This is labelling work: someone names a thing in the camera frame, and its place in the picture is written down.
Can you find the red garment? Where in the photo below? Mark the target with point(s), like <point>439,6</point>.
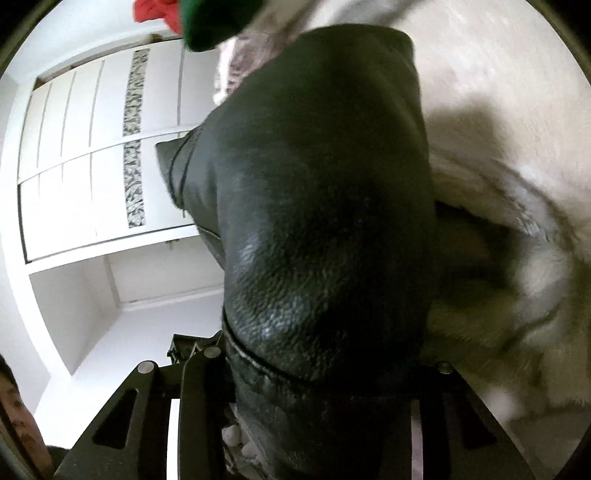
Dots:
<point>152,11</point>

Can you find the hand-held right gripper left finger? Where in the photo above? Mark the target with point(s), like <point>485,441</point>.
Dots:
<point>198,392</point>

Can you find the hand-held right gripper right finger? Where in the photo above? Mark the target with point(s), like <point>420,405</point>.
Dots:
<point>436,415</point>

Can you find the white wardrobe with patterned strip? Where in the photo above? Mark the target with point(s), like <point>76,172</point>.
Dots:
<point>69,161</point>

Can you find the black leather jacket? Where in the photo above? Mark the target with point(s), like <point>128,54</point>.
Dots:
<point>314,207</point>

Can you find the green and white garment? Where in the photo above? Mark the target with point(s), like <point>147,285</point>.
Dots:
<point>212,23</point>

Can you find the person's face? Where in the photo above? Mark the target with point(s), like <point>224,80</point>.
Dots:
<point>23,415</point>

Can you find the lilac printed blanket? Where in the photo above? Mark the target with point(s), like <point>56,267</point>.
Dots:
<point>485,92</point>

